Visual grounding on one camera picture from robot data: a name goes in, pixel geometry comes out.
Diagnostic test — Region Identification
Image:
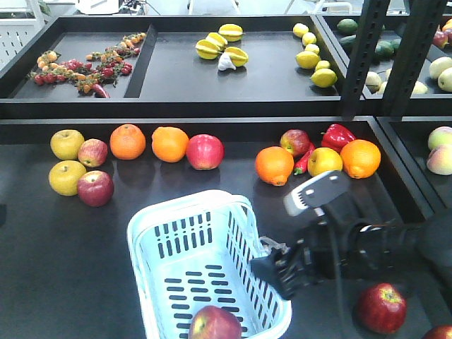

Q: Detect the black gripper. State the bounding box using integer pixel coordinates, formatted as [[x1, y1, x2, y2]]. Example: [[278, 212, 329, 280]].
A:
[[250, 201, 360, 300]]

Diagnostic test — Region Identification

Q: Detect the light blue plastic basket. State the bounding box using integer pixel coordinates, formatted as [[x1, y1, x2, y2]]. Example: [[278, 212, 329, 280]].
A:
[[127, 190, 292, 338]]

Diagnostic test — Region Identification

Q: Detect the red yellow apple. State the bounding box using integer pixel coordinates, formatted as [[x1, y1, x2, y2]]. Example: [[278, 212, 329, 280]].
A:
[[188, 305, 242, 339]]

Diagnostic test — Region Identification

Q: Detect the dark red apple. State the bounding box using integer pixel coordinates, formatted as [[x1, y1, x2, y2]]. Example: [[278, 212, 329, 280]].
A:
[[280, 129, 311, 157], [356, 282, 408, 334], [422, 325, 452, 339]]

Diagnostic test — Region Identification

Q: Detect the dark red apple bottom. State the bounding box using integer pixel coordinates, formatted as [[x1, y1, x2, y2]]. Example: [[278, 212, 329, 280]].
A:
[[422, 325, 452, 339]]

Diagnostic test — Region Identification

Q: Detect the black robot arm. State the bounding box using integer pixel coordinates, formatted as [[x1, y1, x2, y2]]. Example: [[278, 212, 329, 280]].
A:
[[250, 203, 451, 299]]

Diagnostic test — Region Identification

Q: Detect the red apple near basket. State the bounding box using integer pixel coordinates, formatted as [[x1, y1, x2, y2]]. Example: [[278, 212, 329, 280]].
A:
[[186, 134, 225, 170]]

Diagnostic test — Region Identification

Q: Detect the clear plastic strip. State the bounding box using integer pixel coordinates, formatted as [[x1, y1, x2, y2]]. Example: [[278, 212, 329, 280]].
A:
[[259, 236, 290, 254]]

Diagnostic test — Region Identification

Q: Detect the red chili pepper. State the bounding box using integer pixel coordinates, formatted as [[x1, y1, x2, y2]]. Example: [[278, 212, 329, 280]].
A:
[[293, 143, 316, 175]]

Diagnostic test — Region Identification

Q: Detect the dark red apple back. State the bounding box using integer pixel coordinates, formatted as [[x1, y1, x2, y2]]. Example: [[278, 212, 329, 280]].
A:
[[280, 129, 311, 157]]

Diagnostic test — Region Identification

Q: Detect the orange right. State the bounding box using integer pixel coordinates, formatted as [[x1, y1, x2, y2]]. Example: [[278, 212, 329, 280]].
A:
[[340, 139, 381, 179]]

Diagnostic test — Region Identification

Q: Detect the red bell pepper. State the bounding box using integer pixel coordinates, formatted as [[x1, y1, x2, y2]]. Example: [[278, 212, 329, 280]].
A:
[[321, 124, 356, 153]]

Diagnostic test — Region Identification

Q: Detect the orange beside red apple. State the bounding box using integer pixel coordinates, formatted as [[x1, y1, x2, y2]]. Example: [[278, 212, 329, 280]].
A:
[[151, 126, 189, 163]]

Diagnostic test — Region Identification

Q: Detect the pale peach front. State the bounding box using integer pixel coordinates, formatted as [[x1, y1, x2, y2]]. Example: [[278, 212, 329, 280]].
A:
[[427, 144, 452, 175]]

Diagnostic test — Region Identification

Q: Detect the pale peach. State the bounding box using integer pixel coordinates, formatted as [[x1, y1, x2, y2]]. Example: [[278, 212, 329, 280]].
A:
[[427, 126, 452, 150], [427, 144, 452, 175]]

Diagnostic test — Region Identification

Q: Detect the orange far left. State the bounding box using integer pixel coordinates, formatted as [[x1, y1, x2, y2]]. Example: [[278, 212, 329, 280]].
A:
[[109, 124, 146, 160]]

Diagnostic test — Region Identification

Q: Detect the pale peach back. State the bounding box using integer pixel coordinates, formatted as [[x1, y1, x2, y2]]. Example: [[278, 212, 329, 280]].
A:
[[427, 126, 452, 150]]

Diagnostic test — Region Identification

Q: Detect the white garlic bulb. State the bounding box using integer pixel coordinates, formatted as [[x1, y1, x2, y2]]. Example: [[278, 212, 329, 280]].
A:
[[218, 53, 237, 71]]

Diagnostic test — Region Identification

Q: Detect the pink striped apple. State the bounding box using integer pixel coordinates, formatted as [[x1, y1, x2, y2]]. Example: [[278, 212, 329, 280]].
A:
[[78, 138, 108, 168]]

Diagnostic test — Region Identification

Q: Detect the yellow apple front left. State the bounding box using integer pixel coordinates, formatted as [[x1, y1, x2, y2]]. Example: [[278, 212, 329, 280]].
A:
[[48, 160, 87, 196]]

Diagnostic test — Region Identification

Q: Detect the yellow starfruit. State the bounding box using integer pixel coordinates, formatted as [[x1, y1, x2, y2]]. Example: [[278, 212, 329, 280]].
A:
[[218, 23, 244, 42]]

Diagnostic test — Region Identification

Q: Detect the yellow apple back left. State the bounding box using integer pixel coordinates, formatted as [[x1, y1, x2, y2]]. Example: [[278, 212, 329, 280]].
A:
[[50, 129, 85, 160]]

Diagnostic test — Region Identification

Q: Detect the cherry tomato vine bunch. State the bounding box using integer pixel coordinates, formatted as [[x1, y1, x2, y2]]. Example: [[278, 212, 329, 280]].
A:
[[27, 32, 147, 98]]

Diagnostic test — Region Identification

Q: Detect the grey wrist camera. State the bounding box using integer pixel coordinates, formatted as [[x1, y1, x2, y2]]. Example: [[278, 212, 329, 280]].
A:
[[283, 170, 350, 217]]

